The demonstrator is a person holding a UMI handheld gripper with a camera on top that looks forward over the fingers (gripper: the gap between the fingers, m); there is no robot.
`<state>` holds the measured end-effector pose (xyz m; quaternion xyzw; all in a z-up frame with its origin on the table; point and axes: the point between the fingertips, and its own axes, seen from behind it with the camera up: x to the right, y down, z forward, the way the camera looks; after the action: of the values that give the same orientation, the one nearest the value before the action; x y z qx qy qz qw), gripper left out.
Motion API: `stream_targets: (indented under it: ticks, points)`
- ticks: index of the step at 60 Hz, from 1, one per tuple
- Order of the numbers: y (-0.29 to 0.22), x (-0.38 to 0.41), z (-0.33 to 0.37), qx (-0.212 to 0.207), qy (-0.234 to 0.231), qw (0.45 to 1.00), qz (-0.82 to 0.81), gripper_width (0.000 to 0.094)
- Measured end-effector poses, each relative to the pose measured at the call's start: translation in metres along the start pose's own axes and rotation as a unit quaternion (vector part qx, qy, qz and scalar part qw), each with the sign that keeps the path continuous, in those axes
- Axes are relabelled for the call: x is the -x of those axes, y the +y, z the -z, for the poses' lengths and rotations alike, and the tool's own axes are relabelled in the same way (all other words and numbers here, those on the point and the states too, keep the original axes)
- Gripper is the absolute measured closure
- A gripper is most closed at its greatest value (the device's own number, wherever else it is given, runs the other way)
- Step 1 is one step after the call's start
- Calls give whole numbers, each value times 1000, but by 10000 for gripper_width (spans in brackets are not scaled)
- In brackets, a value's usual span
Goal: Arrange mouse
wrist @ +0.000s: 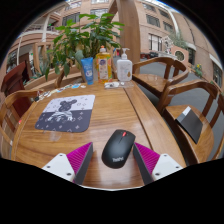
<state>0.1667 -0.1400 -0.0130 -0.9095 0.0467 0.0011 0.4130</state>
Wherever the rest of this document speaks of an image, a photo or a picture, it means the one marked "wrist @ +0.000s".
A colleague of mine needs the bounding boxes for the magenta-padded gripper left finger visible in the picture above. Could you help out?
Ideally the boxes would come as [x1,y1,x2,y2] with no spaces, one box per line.
[41,141,94,185]

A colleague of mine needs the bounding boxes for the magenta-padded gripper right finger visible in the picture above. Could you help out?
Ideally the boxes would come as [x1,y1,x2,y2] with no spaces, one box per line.
[132,142,184,186]

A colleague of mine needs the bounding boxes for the black computer mouse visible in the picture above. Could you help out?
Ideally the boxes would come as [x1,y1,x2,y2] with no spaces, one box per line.
[101,129,137,170]

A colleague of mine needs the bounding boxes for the grey bear-print mouse pad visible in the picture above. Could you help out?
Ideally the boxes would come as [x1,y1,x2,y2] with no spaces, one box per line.
[34,94,96,134]

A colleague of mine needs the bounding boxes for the round-backed wooden chair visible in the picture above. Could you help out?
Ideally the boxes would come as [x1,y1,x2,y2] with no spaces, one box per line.
[157,79,224,166]
[132,56,190,99]
[0,89,41,160]
[54,66,84,89]

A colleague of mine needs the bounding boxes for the black notebook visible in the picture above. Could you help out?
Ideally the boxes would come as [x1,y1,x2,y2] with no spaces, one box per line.
[175,106,204,145]

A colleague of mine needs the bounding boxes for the clear plastic packet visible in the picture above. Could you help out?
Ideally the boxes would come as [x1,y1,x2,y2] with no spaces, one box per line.
[104,80,134,90]

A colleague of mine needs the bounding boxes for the blue squeeze tube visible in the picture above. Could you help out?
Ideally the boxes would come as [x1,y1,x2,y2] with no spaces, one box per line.
[80,56,95,86]

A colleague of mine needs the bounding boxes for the white pump bottle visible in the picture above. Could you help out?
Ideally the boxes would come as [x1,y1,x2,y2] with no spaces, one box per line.
[116,47,134,82]

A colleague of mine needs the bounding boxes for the dark red wooden lectern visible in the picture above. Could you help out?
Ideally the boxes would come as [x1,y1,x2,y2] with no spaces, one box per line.
[0,60,33,98]

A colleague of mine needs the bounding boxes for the yellow detergent bottle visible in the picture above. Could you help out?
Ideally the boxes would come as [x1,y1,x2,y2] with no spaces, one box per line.
[95,45,113,84]

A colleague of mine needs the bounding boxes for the potted yellow flowers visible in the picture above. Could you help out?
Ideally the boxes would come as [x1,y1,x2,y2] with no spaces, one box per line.
[193,63,204,78]

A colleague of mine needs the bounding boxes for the dark parked car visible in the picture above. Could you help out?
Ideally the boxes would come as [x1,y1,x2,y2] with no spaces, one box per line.
[139,50,159,60]

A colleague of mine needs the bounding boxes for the white stone sculpture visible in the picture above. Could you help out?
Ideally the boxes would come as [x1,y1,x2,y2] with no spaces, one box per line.
[162,35,175,55]

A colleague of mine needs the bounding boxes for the green potted plant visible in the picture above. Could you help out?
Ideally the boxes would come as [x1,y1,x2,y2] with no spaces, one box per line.
[44,13,125,81]

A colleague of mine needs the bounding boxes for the wooden pillar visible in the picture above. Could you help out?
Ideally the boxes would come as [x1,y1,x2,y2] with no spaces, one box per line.
[109,0,142,64]

